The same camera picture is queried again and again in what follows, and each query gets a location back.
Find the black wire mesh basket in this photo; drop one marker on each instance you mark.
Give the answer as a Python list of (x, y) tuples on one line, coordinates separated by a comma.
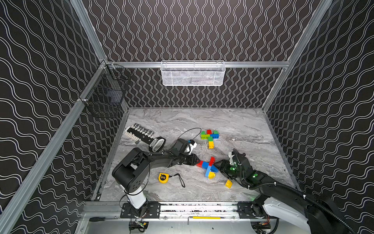
[(106, 100)]

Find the black socket set holder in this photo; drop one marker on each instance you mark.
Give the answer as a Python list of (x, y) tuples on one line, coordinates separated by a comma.
[(139, 133)]

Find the yellow lego brick front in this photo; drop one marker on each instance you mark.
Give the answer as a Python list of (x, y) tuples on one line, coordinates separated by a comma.
[(229, 184)]

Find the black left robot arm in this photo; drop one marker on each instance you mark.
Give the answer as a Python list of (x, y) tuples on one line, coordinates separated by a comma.
[(133, 169)]

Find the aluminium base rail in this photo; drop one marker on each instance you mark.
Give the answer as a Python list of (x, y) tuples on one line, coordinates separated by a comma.
[(173, 211)]

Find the light blue long lego brick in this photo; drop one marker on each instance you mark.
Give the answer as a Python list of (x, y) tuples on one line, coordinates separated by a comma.
[(209, 169)]

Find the yellow square lego brick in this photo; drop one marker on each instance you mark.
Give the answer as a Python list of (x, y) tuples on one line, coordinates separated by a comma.
[(210, 144)]

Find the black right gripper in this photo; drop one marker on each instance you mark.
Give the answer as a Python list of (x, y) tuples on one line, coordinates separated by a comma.
[(222, 166)]

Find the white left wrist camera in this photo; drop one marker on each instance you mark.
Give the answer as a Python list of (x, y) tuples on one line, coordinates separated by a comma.
[(192, 145)]

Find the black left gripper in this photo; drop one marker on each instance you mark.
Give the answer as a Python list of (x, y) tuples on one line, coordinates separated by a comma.
[(190, 158)]

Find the yellow tape measure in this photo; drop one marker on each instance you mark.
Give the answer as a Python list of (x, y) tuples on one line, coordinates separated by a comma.
[(163, 178)]

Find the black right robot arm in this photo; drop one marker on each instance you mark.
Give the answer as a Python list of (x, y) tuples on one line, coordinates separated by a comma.
[(315, 215)]

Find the yellow small lego brick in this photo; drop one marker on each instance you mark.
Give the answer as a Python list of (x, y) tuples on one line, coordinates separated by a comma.
[(211, 175)]

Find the red long lego brick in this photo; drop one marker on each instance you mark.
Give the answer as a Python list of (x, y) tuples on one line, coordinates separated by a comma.
[(205, 165)]

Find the white wire mesh basket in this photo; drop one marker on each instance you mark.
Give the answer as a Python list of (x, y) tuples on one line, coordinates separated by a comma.
[(193, 73)]

